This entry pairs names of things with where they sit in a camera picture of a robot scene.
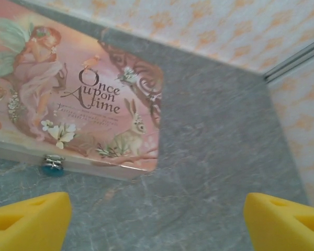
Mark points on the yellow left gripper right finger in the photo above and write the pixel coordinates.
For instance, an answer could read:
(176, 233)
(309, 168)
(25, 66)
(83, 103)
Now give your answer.
(282, 227)

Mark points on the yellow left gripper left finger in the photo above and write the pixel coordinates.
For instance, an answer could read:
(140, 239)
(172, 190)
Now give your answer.
(28, 225)

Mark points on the small blue padlock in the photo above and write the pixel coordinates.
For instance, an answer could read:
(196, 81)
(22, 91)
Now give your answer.
(52, 170)

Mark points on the pink fairy tin box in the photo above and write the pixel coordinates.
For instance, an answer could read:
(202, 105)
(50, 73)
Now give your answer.
(76, 104)

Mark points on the aluminium frame corner post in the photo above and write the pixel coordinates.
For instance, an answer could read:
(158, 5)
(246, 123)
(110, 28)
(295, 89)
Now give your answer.
(293, 57)

